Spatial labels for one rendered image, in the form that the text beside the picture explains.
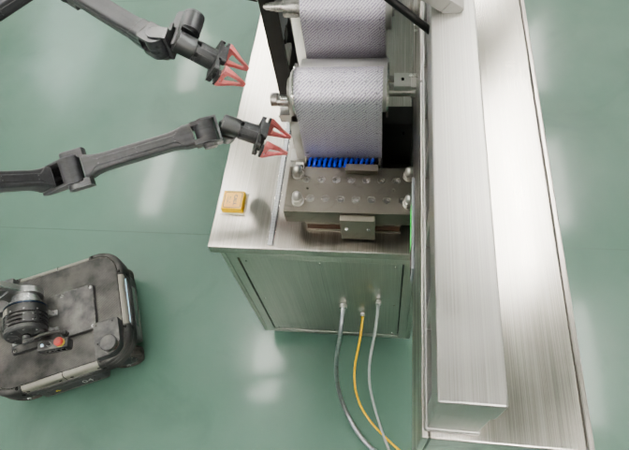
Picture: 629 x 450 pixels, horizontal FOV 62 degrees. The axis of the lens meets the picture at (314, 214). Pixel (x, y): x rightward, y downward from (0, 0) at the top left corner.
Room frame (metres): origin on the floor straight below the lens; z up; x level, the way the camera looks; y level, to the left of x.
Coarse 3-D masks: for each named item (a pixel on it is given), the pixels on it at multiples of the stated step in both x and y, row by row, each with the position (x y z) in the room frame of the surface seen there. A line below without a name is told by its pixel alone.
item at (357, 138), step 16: (304, 128) 0.99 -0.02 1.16; (320, 128) 0.98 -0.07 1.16; (336, 128) 0.97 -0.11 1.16; (352, 128) 0.96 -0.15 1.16; (368, 128) 0.94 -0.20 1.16; (304, 144) 1.00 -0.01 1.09; (320, 144) 0.98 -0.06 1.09; (336, 144) 0.97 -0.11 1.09; (352, 144) 0.96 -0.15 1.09; (368, 144) 0.94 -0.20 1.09
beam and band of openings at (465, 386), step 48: (432, 48) 0.69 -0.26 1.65; (432, 96) 0.58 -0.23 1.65; (480, 96) 0.56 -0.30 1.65; (432, 144) 0.48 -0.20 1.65; (480, 144) 0.46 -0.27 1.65; (432, 192) 0.40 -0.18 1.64; (480, 192) 0.38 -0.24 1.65; (432, 240) 0.33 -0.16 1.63; (480, 240) 0.31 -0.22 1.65; (432, 288) 0.27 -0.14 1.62; (480, 288) 0.24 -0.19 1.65; (432, 336) 0.20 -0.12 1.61; (480, 336) 0.18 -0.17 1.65; (432, 384) 0.15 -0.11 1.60; (480, 384) 0.12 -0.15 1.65; (480, 432) 0.09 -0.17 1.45
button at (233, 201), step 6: (228, 192) 1.00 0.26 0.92; (234, 192) 1.00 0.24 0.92; (240, 192) 0.99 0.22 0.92; (228, 198) 0.98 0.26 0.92; (234, 198) 0.97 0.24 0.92; (240, 198) 0.97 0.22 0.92; (222, 204) 0.96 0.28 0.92; (228, 204) 0.95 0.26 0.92; (234, 204) 0.95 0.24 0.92; (240, 204) 0.95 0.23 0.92; (222, 210) 0.94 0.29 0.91; (228, 210) 0.94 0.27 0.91; (234, 210) 0.93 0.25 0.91; (240, 210) 0.93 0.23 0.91
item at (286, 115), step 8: (280, 104) 1.09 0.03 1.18; (288, 104) 1.08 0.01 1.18; (280, 112) 1.10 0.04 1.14; (288, 112) 1.09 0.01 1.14; (288, 120) 1.08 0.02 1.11; (296, 120) 1.07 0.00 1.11; (296, 128) 1.08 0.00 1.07; (296, 136) 1.08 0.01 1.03; (296, 144) 1.09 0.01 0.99; (296, 152) 1.09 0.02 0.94; (296, 160) 1.08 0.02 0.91; (304, 160) 1.07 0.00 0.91
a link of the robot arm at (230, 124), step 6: (222, 120) 1.05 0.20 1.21; (228, 120) 1.04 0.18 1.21; (234, 120) 1.04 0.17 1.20; (240, 120) 1.05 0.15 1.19; (222, 126) 1.03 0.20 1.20; (228, 126) 1.03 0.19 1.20; (234, 126) 1.03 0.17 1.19; (240, 126) 1.03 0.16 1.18; (222, 132) 1.02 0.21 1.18; (228, 132) 1.02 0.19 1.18; (234, 132) 1.02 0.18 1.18
